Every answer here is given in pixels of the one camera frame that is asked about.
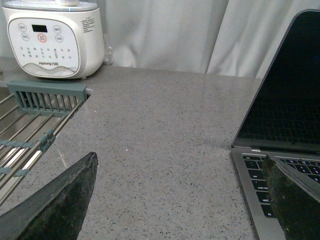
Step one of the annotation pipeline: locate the white curtain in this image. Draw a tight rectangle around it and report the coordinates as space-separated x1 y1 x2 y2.
98 0 320 78

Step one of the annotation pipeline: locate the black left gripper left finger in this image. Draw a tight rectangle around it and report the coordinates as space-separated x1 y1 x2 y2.
0 152 98 240

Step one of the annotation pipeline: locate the green metal sink rack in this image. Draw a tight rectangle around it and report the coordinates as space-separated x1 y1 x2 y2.
0 80 89 204

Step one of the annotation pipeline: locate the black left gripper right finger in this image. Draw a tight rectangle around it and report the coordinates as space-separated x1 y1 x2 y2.
262 154 320 240

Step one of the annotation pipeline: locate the white rice cooker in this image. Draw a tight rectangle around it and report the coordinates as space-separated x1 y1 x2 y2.
2 0 105 79

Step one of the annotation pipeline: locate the grey laptop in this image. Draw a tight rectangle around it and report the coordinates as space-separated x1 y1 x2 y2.
231 9 320 240

